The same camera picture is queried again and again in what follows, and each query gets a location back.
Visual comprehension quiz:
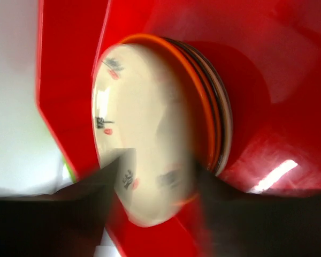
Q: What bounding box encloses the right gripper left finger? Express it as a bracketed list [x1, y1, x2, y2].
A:
[0, 148, 134, 256]

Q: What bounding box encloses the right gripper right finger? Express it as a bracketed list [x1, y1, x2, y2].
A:
[195, 162, 321, 256]

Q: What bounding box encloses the lime green plate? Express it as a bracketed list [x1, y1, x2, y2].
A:
[62, 157, 77, 183]

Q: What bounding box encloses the cream plate with motifs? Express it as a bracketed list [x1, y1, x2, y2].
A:
[92, 44, 194, 227]

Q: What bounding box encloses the orange plate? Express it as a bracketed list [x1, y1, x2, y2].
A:
[121, 34, 217, 172]

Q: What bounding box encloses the black plate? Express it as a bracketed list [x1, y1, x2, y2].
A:
[165, 37, 228, 176]

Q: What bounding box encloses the red plastic bin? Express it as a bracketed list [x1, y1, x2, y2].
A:
[37, 1, 321, 256]

